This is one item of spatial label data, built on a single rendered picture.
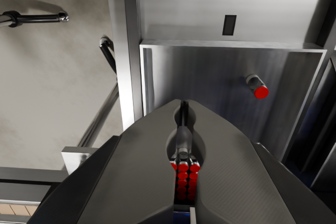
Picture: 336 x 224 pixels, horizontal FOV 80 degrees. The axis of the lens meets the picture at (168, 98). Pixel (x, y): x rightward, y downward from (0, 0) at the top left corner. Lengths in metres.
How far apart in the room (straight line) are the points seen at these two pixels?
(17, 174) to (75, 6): 0.94
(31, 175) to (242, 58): 0.59
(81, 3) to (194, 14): 1.05
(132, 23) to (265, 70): 0.22
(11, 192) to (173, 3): 0.56
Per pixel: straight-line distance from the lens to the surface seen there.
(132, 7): 0.31
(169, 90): 0.36
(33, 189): 0.64
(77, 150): 0.52
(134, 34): 0.32
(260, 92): 0.33
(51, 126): 1.84
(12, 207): 0.68
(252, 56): 0.35
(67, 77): 1.52
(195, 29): 0.33
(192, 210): 0.40
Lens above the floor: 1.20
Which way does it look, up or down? 60 degrees down
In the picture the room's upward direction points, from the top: 174 degrees counter-clockwise
